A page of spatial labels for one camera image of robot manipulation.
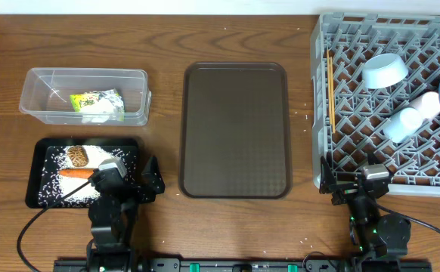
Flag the orange carrot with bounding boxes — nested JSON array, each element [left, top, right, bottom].
[[58, 168, 94, 179]]

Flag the white rice pile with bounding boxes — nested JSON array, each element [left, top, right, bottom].
[[37, 145, 138, 207]]

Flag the light blue cup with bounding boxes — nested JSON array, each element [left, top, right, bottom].
[[383, 107, 423, 144]]

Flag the brown food scrap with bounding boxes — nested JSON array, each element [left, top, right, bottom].
[[67, 146, 88, 167]]

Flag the white tissue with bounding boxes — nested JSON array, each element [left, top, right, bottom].
[[79, 104, 124, 124]]

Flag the pink cup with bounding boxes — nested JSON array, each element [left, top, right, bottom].
[[409, 91, 440, 121]]

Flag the light blue small bowl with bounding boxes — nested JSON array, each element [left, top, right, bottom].
[[361, 53, 408, 89]]

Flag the green snack wrapper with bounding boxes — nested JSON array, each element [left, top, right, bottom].
[[70, 88, 125, 122]]

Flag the wooden chopstick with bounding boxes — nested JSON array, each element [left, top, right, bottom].
[[326, 48, 336, 134], [328, 56, 336, 134]]

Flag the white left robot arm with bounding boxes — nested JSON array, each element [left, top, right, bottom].
[[85, 168, 156, 272]]

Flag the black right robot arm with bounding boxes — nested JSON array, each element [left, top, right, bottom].
[[150, 154, 411, 271]]

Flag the grey dishwasher rack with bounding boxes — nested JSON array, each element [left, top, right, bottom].
[[311, 12, 440, 197]]

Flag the black waste tray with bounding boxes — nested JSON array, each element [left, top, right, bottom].
[[25, 138, 140, 209]]

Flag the clear plastic bin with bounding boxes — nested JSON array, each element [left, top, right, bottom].
[[19, 67, 152, 126]]

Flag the brown serving tray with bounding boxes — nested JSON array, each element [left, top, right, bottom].
[[178, 62, 293, 199]]

